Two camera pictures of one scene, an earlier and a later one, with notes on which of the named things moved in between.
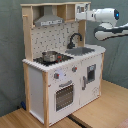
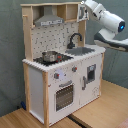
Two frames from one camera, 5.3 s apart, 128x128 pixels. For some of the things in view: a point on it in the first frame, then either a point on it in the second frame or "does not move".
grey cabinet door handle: (84, 79) does not move
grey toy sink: (79, 51) does not move
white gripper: (88, 15) to (94, 5)
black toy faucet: (71, 45) does not move
